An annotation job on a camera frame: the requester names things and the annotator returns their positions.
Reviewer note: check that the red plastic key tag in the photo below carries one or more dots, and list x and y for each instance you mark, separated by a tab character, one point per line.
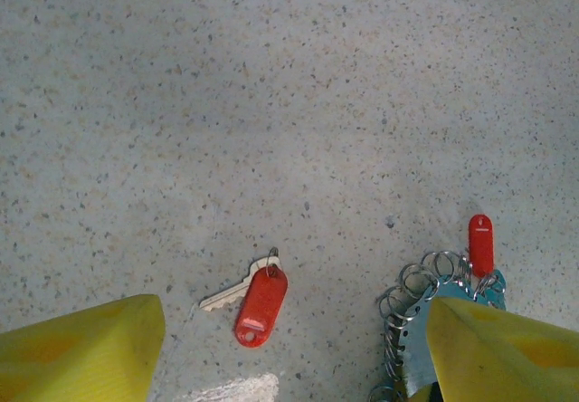
262	304
480	248

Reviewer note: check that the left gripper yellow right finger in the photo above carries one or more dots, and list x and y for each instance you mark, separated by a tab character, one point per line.
497	357

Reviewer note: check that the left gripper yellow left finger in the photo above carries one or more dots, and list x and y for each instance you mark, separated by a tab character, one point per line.
77	357

